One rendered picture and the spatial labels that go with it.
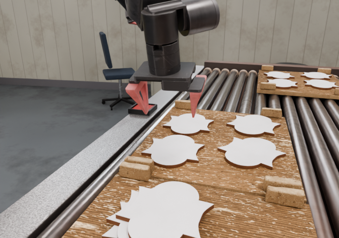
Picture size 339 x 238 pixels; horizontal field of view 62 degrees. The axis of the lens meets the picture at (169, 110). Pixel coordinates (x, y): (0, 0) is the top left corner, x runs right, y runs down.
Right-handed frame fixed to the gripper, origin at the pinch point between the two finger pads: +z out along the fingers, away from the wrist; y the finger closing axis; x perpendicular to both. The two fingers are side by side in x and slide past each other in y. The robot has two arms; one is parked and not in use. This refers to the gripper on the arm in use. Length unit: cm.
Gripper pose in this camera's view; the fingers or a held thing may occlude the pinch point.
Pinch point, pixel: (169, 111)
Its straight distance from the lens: 56.2
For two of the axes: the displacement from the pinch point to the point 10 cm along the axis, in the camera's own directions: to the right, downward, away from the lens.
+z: 0.9, 8.3, 5.5
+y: -9.7, -0.7, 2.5
